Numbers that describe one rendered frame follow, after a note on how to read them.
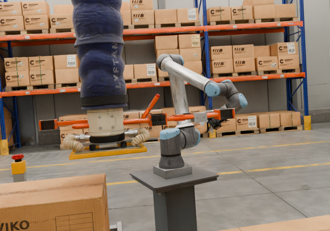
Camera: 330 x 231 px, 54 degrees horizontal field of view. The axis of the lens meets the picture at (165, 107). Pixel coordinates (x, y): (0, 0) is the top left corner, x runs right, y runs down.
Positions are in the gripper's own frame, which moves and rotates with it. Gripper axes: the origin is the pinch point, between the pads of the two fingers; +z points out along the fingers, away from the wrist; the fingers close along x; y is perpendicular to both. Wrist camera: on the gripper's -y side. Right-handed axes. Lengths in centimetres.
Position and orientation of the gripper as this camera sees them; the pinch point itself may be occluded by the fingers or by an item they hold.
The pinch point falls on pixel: (200, 127)
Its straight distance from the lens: 229.5
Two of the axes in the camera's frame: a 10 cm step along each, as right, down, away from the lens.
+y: 1.7, 6.7, -7.2
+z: -7.3, 5.8, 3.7
